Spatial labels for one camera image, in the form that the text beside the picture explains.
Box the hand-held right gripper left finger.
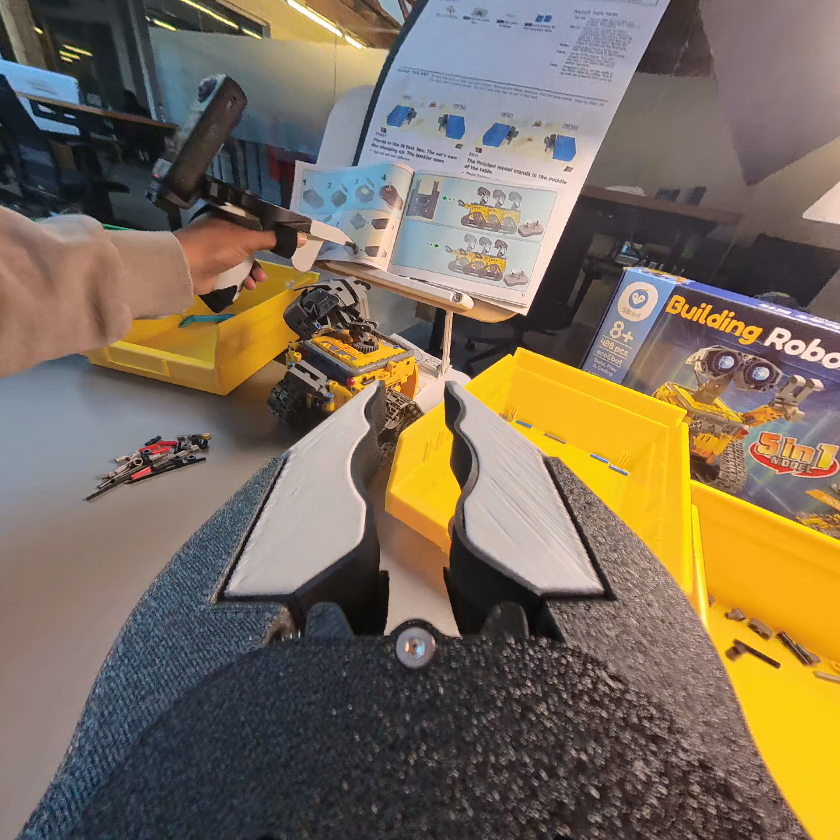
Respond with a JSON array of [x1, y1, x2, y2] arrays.
[[223, 381, 389, 599]]

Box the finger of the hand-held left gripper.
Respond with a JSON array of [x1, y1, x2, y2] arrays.
[[307, 220, 362, 257]]

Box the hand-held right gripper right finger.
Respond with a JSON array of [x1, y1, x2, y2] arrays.
[[444, 381, 606, 599]]

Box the building instruction booklet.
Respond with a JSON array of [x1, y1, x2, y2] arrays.
[[289, 161, 568, 309]]

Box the yellow tracked toy robot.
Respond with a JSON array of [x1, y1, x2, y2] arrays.
[[268, 276, 424, 460]]

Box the pile of black brick parts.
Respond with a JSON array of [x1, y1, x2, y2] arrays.
[[84, 433, 212, 503]]

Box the yellow storage bin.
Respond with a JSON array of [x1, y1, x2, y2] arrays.
[[689, 482, 840, 840], [85, 259, 320, 396], [386, 348, 693, 592]]

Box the person's left forearm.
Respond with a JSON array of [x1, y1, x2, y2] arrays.
[[0, 206, 194, 378]]

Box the wooden background desk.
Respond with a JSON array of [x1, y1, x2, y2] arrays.
[[20, 92, 178, 172]]

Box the person's left hand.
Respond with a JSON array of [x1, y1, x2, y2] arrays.
[[174, 218, 308, 298]]

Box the white book stand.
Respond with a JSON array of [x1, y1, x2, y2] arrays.
[[317, 84, 521, 411]]

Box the robot kit box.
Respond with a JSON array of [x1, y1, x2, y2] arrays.
[[581, 266, 840, 539]]

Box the white paper sign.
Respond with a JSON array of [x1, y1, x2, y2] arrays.
[[354, 0, 672, 312]]

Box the black brick beam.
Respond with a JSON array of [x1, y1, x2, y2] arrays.
[[725, 640, 782, 670], [776, 631, 821, 667]]

